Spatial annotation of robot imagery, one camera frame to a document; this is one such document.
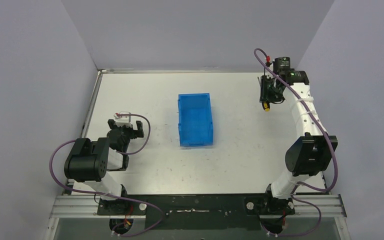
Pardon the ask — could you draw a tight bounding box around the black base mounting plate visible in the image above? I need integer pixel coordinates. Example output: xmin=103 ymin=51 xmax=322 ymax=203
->
xmin=97 ymin=192 xmax=295 ymax=234

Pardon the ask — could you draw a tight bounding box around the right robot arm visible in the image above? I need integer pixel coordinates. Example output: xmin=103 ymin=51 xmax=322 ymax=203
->
xmin=259 ymin=56 xmax=338 ymax=215

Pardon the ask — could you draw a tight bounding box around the black yellow handled screwdriver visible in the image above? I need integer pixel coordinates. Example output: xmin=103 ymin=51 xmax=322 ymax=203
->
xmin=261 ymin=101 xmax=271 ymax=112

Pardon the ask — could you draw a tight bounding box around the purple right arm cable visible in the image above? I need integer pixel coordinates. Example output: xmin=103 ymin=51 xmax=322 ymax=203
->
xmin=253 ymin=48 xmax=339 ymax=238

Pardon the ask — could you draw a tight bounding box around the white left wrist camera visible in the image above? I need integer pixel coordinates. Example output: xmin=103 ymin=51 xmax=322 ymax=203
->
xmin=113 ymin=111 xmax=132 ymax=128

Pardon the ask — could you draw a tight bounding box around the aluminium frame rail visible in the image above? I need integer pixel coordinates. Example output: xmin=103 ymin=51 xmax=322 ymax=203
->
xmin=50 ymin=194 xmax=347 ymax=219

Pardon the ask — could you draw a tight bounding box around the blue plastic bin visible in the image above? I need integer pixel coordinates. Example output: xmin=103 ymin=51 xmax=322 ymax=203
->
xmin=177 ymin=93 xmax=214 ymax=147

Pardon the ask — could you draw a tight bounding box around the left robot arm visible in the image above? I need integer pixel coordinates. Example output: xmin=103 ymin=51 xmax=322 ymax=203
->
xmin=64 ymin=119 xmax=144 ymax=216

